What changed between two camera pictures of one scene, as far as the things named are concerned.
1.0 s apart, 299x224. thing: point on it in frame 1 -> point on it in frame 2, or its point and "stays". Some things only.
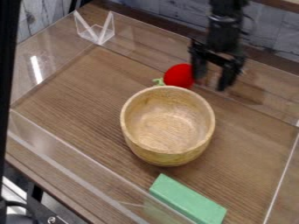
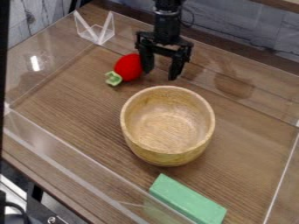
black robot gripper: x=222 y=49 -> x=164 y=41
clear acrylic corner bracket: x=97 y=34 stays
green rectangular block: x=192 y=205 stays
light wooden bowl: x=167 y=122 stays
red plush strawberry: x=179 y=74 -> x=127 y=68
